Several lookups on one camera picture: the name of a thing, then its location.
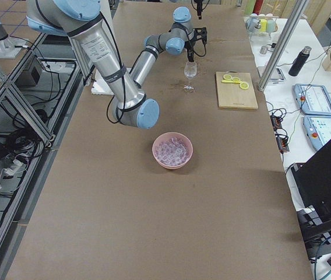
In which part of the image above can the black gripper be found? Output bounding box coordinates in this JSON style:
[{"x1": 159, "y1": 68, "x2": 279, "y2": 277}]
[{"x1": 185, "y1": 0, "x2": 203, "y2": 62}]

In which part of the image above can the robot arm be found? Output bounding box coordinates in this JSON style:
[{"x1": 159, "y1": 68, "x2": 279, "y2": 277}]
[{"x1": 26, "y1": 1, "x2": 195, "y2": 129}]

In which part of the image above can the clear wine glass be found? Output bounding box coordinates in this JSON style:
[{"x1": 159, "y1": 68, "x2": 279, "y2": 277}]
[{"x1": 184, "y1": 61, "x2": 197, "y2": 92}]

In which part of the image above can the pink bowl of ice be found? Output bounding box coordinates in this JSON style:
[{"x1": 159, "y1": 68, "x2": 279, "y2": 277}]
[{"x1": 152, "y1": 132, "x2": 193, "y2": 170}]

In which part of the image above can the lemon slice one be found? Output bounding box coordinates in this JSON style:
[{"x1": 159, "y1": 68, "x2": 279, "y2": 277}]
[{"x1": 223, "y1": 74, "x2": 233, "y2": 81}]

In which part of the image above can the lemon slice two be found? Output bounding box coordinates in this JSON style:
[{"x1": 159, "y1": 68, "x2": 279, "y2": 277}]
[{"x1": 231, "y1": 76, "x2": 241, "y2": 83}]

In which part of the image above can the yellow cup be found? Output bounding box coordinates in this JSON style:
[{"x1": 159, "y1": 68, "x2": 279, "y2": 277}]
[{"x1": 259, "y1": 19, "x2": 267, "y2": 33}]

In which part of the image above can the wooden cutting board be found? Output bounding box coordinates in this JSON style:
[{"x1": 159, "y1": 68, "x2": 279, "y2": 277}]
[{"x1": 215, "y1": 71, "x2": 258, "y2": 110}]

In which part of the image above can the lemon slice three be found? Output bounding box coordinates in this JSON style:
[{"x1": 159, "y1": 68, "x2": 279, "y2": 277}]
[{"x1": 240, "y1": 82, "x2": 249, "y2": 89}]

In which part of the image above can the kitchen scale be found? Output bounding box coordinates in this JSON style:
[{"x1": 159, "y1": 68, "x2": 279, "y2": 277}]
[{"x1": 257, "y1": 66, "x2": 286, "y2": 85}]

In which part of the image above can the black thermos bottle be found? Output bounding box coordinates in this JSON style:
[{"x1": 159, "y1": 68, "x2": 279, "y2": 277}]
[{"x1": 288, "y1": 46, "x2": 312, "y2": 76}]

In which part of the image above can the teach pendant far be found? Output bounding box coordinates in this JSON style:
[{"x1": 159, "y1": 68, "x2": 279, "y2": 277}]
[{"x1": 293, "y1": 83, "x2": 331, "y2": 116}]

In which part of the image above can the teach pendant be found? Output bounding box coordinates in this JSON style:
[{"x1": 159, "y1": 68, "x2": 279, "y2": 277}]
[
  {"x1": 293, "y1": 83, "x2": 331, "y2": 116},
  {"x1": 303, "y1": 115, "x2": 331, "y2": 151}
]

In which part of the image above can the teach pendant near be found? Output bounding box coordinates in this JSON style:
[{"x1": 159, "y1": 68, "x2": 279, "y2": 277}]
[{"x1": 303, "y1": 115, "x2": 331, "y2": 151}]

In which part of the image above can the black monitor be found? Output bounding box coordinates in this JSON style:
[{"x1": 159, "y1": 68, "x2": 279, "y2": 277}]
[{"x1": 290, "y1": 135, "x2": 331, "y2": 257}]

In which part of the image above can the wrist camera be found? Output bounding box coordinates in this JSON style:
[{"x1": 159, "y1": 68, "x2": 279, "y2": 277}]
[{"x1": 192, "y1": 27, "x2": 207, "y2": 45}]

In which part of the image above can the aluminium frame post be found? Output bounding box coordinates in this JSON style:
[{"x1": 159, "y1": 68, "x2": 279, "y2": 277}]
[{"x1": 258, "y1": 0, "x2": 309, "y2": 92}]

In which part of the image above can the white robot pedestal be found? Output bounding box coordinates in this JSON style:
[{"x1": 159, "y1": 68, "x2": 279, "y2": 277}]
[{"x1": 91, "y1": 0, "x2": 117, "y2": 96}]

